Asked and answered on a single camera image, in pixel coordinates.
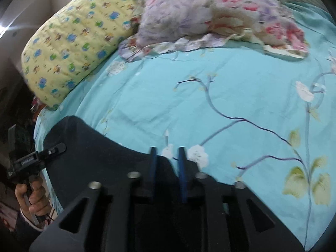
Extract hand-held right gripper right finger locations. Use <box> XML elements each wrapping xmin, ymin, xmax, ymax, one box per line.
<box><xmin>178</xmin><ymin>147</ymin><xmax>305</xmax><ymax>252</ymax></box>

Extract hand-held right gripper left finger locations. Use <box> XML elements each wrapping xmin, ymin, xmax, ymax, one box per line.
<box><xmin>29</xmin><ymin>147</ymin><xmax>158</xmax><ymax>252</ymax></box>

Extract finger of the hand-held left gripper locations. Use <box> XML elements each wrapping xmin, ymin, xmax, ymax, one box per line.
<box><xmin>39</xmin><ymin>143</ymin><xmax>66</xmax><ymax>161</ymax></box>

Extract dark navy pants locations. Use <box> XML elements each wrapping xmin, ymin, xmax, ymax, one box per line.
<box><xmin>43</xmin><ymin>116</ymin><xmax>238</xmax><ymax>252</ymax></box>

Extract person's left forearm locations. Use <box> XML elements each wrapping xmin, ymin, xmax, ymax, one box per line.
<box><xmin>10</xmin><ymin>207</ymin><xmax>46</xmax><ymax>250</ymax></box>

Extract person's left hand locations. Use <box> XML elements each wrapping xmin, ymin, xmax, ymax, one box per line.
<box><xmin>15</xmin><ymin>176</ymin><xmax>51</xmax><ymax>226</ymax></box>

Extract turquoise floral bed sheet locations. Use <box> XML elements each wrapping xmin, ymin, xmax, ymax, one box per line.
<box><xmin>34</xmin><ymin>1</ymin><xmax>336</xmax><ymax>251</ymax></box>

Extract yellow printed pillow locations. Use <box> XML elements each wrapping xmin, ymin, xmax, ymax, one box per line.
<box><xmin>21</xmin><ymin>0</ymin><xmax>143</xmax><ymax>111</ymax></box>

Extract floral pink purple quilt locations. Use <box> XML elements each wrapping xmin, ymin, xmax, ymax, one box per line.
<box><xmin>118</xmin><ymin>0</ymin><xmax>310</xmax><ymax>63</ymax></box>

